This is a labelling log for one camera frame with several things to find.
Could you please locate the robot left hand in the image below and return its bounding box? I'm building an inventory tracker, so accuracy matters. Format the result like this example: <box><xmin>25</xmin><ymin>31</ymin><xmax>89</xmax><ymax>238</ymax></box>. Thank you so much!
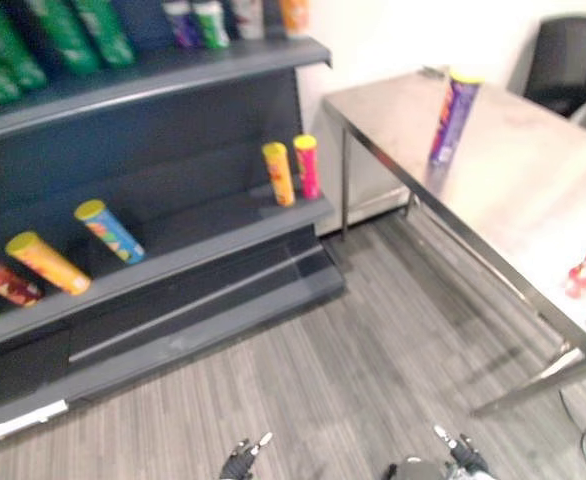
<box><xmin>220</xmin><ymin>431</ymin><xmax>275</xmax><ymax>480</ymax></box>

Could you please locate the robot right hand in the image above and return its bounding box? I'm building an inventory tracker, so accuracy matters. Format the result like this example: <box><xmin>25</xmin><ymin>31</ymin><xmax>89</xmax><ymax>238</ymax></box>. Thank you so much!
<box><xmin>432</xmin><ymin>424</ymin><xmax>490</xmax><ymax>475</ymax></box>

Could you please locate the blue chips can yellow lid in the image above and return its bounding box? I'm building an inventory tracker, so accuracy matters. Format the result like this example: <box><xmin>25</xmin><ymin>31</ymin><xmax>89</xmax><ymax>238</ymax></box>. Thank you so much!
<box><xmin>73</xmin><ymin>199</ymin><xmax>147</xmax><ymax>266</ymax></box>

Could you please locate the dark red chips can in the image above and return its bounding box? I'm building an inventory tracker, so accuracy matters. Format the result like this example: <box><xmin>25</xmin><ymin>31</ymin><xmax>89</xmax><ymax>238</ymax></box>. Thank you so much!
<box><xmin>0</xmin><ymin>244</ymin><xmax>44</xmax><ymax>308</ymax></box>

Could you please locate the pink chips can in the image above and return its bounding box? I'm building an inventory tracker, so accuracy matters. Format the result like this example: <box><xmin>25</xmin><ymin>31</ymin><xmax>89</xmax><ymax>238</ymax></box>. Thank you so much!
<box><xmin>292</xmin><ymin>134</ymin><xmax>322</xmax><ymax>199</ymax></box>

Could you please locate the dark grey shelf unit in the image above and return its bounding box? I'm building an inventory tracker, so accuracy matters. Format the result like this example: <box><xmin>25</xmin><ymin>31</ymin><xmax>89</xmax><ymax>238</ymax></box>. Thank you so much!
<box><xmin>0</xmin><ymin>0</ymin><xmax>348</xmax><ymax>452</ymax></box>

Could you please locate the small green chips can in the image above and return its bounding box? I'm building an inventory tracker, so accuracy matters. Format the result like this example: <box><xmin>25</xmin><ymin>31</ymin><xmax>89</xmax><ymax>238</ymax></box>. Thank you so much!
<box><xmin>192</xmin><ymin>0</ymin><xmax>231</xmax><ymax>50</ymax></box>

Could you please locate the small purple chips can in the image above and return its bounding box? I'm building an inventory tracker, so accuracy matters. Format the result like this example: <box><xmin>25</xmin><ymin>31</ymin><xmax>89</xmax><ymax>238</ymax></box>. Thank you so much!
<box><xmin>162</xmin><ymin>0</ymin><xmax>203</xmax><ymax>50</ymax></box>

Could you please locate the small grey chips can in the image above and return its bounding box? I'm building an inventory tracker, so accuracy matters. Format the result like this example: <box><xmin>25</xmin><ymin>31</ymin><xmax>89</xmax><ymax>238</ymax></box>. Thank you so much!
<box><xmin>229</xmin><ymin>0</ymin><xmax>266</xmax><ymax>41</ymax></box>

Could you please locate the small orange chips can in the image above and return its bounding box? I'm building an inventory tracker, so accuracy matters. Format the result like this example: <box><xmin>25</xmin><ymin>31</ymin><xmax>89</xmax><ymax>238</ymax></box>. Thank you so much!
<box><xmin>278</xmin><ymin>0</ymin><xmax>311</xmax><ymax>38</ymax></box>

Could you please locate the stainless steel table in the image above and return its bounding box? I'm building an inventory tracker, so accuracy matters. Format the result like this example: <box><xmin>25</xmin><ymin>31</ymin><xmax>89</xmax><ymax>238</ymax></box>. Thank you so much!
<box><xmin>321</xmin><ymin>68</ymin><xmax>586</xmax><ymax>420</ymax></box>

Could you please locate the black office chair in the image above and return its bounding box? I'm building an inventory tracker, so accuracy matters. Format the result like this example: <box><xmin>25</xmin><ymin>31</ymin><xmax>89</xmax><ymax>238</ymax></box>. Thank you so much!
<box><xmin>521</xmin><ymin>15</ymin><xmax>586</xmax><ymax>117</ymax></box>

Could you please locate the long black cable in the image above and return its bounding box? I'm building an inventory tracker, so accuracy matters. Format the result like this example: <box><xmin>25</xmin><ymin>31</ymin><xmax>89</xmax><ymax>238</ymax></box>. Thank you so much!
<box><xmin>556</xmin><ymin>387</ymin><xmax>586</xmax><ymax>470</ymax></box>

